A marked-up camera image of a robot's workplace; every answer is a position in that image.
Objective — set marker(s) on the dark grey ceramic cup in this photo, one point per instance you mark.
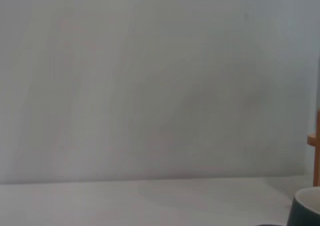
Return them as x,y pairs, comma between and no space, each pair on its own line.
303,213

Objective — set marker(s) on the wooden dispenser stand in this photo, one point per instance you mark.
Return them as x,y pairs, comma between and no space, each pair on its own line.
317,161

